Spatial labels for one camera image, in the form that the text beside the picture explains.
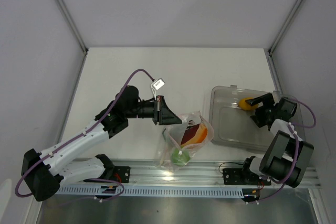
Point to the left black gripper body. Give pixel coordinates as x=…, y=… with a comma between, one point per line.
x=157, y=111

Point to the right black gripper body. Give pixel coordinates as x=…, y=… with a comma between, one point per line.
x=262, y=112

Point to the yellow lemon toy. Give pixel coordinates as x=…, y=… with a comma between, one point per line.
x=245, y=106

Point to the clear pink zip bag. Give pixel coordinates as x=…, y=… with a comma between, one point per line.
x=179, y=143

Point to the red meat slice toy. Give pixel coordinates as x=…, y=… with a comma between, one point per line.
x=195, y=134

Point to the green round fruit toy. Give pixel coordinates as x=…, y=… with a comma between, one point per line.
x=179, y=157

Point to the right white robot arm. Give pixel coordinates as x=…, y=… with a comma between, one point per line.
x=288, y=155

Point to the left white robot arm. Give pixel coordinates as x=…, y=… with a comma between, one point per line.
x=47, y=171

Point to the clear plastic food container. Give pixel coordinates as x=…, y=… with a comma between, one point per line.
x=233, y=126

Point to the right aluminium frame post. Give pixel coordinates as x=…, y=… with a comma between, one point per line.
x=285, y=26

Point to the aluminium frame post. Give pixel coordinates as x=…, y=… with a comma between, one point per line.
x=285, y=26
x=71, y=24

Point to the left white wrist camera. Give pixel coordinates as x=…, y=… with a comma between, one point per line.
x=156, y=85

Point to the aluminium mounting rail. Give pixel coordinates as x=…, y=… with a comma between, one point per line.
x=195, y=174

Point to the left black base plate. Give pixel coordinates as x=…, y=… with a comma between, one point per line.
x=120, y=174

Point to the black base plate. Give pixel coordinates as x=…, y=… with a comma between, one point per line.
x=237, y=174
x=120, y=174

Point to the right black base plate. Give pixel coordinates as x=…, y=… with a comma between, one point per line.
x=237, y=174

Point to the white slotted cable duct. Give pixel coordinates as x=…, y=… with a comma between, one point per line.
x=151, y=191

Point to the left aluminium frame post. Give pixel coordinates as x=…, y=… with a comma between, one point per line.
x=71, y=24

